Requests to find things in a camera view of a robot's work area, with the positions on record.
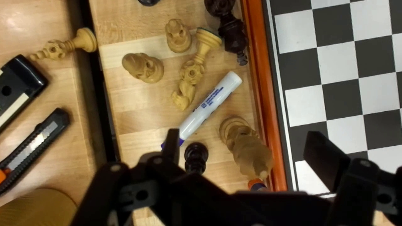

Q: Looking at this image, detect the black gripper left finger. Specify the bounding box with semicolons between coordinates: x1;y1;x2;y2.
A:
162;128;179;164

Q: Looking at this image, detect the white blue marker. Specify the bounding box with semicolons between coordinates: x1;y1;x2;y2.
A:
178;71;242;144

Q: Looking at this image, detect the dark pawn chess piece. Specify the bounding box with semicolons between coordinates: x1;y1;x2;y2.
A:
184;141;208;174

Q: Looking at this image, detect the yellow cup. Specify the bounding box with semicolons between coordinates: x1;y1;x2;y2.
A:
0;188;76;226

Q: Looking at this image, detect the tan queen lying piece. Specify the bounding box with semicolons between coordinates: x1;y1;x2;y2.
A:
170;28;222;110

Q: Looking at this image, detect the orange capped marker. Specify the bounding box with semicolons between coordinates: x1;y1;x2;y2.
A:
247;178;266;190

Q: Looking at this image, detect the tan rook lying piece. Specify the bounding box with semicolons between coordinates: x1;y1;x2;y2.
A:
121;52;164;82

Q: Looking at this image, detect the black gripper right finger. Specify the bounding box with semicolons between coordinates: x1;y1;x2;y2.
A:
304;131;350;192

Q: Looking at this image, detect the black white chessboard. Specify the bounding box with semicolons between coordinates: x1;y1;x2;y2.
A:
240;0;402;194

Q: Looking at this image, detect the tan knight chess piece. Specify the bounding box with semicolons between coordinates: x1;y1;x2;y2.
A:
219;116;273;180

